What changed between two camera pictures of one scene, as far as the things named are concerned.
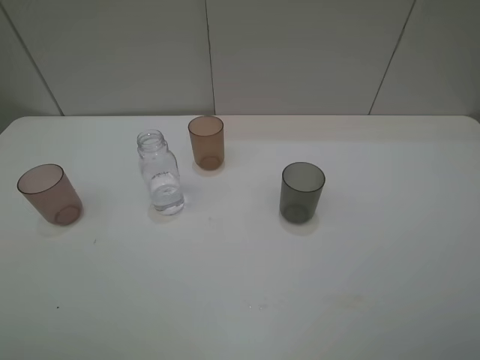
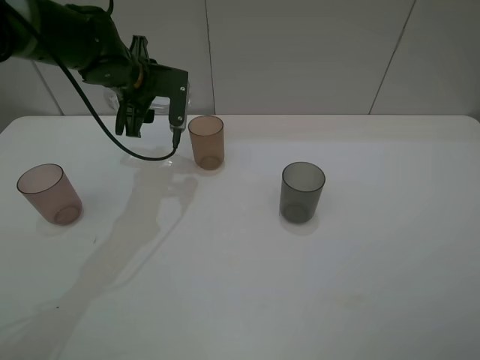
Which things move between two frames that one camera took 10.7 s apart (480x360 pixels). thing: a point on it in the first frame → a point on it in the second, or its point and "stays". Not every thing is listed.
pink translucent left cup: [50, 188] stays
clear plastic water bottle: [159, 168] → [112, 94]
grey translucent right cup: [301, 185] stays
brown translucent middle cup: [207, 134] stays
